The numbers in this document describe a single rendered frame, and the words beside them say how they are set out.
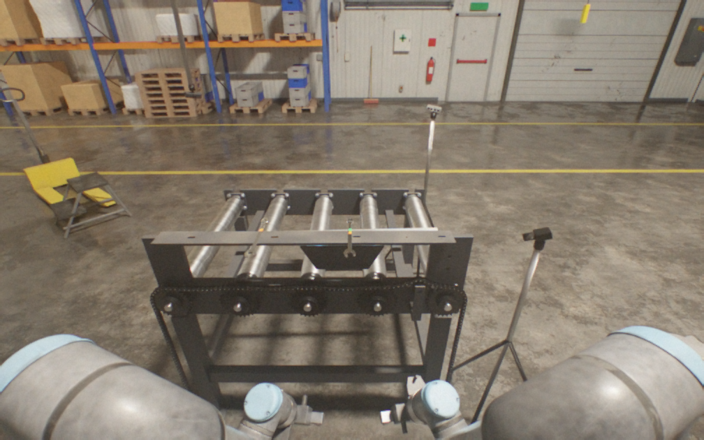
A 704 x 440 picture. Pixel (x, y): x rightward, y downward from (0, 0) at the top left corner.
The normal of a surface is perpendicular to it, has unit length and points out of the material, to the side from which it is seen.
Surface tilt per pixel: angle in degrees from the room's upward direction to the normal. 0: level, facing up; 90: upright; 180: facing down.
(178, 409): 46
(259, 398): 19
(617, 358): 15
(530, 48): 90
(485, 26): 90
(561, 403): 37
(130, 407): 29
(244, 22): 90
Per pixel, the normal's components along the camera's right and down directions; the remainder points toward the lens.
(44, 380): -0.11, -0.72
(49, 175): 0.80, 0.29
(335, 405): 0.00, -0.87
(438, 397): 0.14, -0.67
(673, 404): 0.30, -0.30
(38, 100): 0.00, 0.50
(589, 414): -0.36, -0.50
